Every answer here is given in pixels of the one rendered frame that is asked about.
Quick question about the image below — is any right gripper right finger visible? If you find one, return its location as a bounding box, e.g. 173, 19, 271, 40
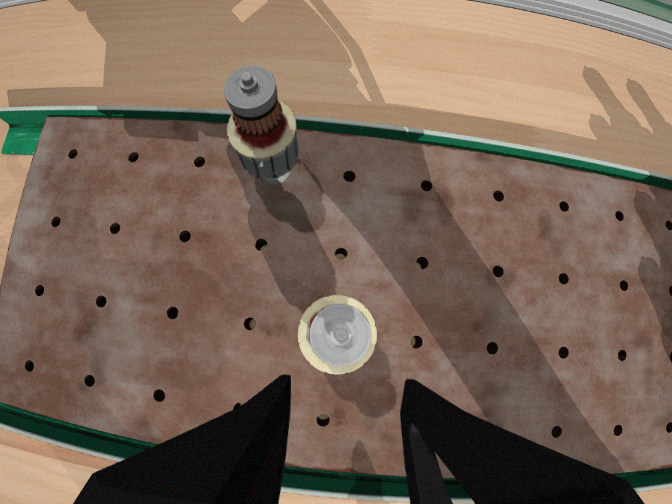
400, 379, 645, 504

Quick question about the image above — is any brown perforated board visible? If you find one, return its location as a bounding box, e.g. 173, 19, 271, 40
0, 117, 672, 477

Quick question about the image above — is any electric motor armature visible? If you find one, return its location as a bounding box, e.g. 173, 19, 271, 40
297, 295, 377, 375
224, 66, 299, 185

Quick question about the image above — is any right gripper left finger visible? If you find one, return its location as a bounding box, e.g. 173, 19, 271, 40
73, 375, 291, 504

